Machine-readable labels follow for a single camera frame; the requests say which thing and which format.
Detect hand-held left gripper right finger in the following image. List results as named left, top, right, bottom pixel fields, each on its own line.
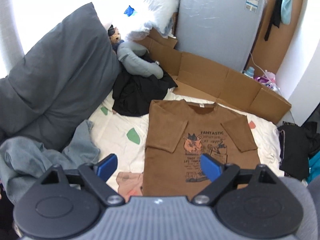
left=191, top=153, right=278, bottom=205

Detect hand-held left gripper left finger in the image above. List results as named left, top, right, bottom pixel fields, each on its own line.
left=37, top=154, right=125, bottom=207

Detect brown printed t-shirt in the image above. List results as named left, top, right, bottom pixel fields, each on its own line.
left=142, top=99, right=260, bottom=197

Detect cream bear-print blanket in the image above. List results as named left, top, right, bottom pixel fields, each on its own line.
left=86, top=90, right=285, bottom=198

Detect grey-blue garment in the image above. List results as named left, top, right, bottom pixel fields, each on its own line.
left=0, top=119, right=101, bottom=203

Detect crumpled black garment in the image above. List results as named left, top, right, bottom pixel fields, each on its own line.
left=112, top=55, right=178, bottom=117

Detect folded black garment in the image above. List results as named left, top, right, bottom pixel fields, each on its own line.
left=278, top=124, right=312, bottom=180

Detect folded cardboard sheet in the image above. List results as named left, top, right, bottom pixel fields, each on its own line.
left=147, top=46, right=292, bottom=124

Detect purple detergent pouch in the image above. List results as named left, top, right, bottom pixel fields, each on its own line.
left=254, top=76, right=280, bottom=92

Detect teal patterned cloth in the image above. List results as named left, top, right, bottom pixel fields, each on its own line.
left=306, top=152, right=320, bottom=185

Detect grey neck pillow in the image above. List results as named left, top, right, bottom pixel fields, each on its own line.
left=117, top=41, right=164, bottom=78

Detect dark grey pillow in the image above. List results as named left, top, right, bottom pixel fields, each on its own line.
left=0, top=2, right=123, bottom=153

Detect pink plastic bag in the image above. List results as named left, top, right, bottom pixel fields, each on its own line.
left=262, top=70, right=276, bottom=84

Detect teddy bear plush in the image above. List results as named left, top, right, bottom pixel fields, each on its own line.
left=107, top=24, right=125, bottom=53

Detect grey plastic-wrapped appliance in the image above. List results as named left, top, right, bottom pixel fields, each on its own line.
left=174, top=0, right=268, bottom=72

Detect white fluffy pillow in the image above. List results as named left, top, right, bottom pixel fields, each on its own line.
left=100, top=0, right=183, bottom=42

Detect teal hanging cloth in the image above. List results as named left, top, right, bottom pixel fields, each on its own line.
left=280, top=0, right=301, bottom=26

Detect white cable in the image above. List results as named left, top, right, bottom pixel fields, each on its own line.
left=249, top=52, right=265, bottom=74

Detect black hanging strap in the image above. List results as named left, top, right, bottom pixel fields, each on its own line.
left=264, top=0, right=288, bottom=42

